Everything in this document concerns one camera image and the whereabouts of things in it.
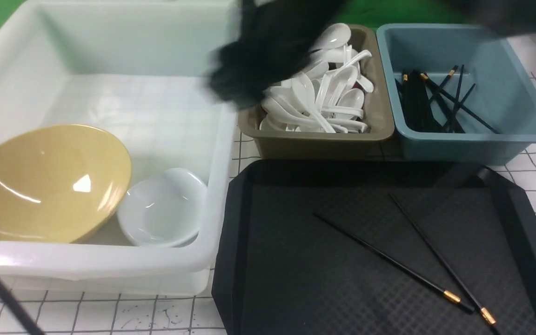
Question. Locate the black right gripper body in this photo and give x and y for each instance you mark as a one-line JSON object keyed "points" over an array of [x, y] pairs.
{"points": [[273, 44]]}

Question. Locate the white soup spoon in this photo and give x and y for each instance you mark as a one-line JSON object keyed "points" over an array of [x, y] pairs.
{"points": [[304, 92]]}

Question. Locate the yellow noodle bowl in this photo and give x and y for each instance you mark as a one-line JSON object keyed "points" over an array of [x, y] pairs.
{"points": [[61, 183]]}

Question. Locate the small white dish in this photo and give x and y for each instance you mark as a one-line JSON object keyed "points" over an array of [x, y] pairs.
{"points": [[163, 211]]}

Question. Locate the black gold-tipped chopstick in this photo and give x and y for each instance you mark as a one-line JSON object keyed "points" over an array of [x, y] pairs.
{"points": [[421, 279], [483, 311]]}

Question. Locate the white spoon top of pile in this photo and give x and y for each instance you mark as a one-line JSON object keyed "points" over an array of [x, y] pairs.
{"points": [[334, 36]]}

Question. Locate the olive plastic spoon bin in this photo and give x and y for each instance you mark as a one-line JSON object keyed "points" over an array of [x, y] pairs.
{"points": [[350, 92]]}

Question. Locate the large white plastic tub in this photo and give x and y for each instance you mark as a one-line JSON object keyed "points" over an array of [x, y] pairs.
{"points": [[138, 69]]}

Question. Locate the bundle of black chopsticks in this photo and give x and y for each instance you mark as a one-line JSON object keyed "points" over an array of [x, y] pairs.
{"points": [[434, 107]]}

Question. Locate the blue plastic chopstick bin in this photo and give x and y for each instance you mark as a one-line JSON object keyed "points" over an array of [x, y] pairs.
{"points": [[499, 117]]}

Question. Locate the black textured serving tray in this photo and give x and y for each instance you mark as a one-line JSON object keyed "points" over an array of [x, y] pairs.
{"points": [[282, 271]]}

